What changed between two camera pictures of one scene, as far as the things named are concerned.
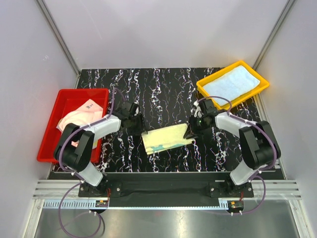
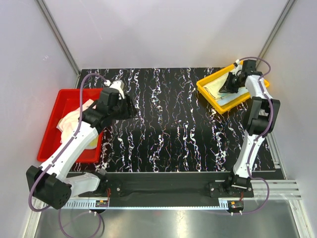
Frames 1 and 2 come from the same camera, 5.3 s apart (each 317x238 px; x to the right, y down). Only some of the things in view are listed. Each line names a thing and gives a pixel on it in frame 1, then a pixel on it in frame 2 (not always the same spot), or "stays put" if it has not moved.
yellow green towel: x=165 y=138 -> x=214 y=87
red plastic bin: x=66 y=100 stays put
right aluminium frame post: x=275 y=31 stays put
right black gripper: x=191 y=132 -> x=226 y=88
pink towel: x=86 y=113 stays put
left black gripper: x=140 y=128 -> x=130 y=111
